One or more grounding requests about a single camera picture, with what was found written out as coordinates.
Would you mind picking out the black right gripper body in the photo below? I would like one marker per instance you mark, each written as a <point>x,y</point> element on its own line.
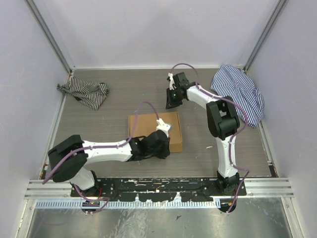
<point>176,95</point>

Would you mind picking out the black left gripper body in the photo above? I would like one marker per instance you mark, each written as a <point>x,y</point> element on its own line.
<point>161,152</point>

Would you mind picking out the brown cardboard box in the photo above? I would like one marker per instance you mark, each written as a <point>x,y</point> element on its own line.
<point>147,124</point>

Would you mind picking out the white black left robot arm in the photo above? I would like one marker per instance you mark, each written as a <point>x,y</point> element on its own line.
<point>67,159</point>

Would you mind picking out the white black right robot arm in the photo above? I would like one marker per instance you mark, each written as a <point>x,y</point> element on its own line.
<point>223,123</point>

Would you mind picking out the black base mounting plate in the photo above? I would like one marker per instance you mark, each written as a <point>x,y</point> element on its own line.
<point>157,189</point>

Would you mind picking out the blue white striped cloth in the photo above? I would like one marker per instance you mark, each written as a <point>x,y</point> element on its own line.
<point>230,81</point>

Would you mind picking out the black white striped cloth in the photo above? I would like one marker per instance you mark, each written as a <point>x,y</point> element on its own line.
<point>90,94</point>

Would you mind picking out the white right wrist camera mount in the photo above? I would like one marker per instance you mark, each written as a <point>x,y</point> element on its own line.
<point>172,85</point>

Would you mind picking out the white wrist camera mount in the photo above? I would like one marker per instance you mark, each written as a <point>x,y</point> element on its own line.
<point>164,127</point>
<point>172,85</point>

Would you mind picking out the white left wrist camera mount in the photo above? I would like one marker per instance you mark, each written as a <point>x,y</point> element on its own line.
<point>164,127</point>

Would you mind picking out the white slotted cable duct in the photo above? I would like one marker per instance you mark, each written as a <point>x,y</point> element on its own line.
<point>82,204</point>

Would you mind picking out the aluminium rail beam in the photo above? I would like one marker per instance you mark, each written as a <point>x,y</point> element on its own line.
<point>255,187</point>

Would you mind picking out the right aluminium corner post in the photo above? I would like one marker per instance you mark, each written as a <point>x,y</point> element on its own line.
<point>278,9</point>

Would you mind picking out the aluminium corner post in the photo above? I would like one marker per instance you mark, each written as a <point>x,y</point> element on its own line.
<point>38,15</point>
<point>278,9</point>

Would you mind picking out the left aluminium corner post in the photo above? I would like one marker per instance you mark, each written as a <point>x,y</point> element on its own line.
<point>38,15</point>

